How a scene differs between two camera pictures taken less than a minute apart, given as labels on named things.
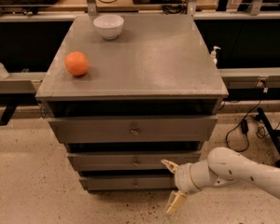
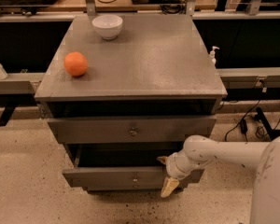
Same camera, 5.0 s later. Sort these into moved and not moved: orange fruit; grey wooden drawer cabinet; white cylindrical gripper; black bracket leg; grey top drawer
Moved: white cylindrical gripper
Not moved: grey top drawer; grey wooden drawer cabinet; black bracket leg; orange fruit
